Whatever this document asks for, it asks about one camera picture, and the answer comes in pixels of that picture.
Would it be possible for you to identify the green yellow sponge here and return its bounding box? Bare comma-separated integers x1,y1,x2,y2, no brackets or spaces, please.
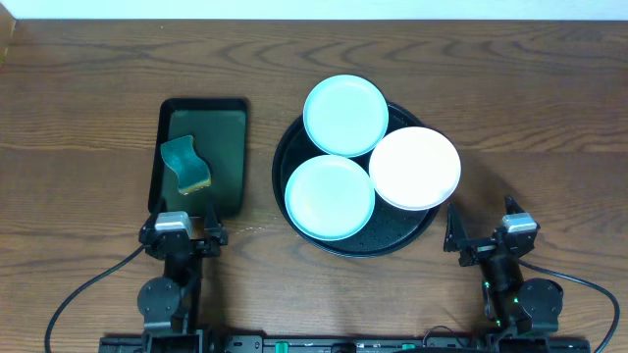
160,134,212,195

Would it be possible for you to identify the mint plate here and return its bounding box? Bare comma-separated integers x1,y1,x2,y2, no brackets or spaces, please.
284,155,376,241
303,75,389,158

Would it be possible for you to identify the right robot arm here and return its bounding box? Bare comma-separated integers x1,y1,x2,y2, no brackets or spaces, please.
444,196,563,352

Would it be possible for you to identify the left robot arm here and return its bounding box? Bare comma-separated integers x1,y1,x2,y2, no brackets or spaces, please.
137,200,228,352

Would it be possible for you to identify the black rectangular tray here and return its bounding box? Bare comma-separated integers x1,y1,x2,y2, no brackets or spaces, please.
147,98,248,218

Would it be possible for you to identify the white plate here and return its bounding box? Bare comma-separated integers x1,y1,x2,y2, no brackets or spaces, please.
368,126,461,211

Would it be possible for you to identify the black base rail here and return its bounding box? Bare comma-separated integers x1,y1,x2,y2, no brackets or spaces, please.
97,333,593,353

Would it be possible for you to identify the left black cable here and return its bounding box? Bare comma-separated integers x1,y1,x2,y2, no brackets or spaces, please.
43,246,147,353

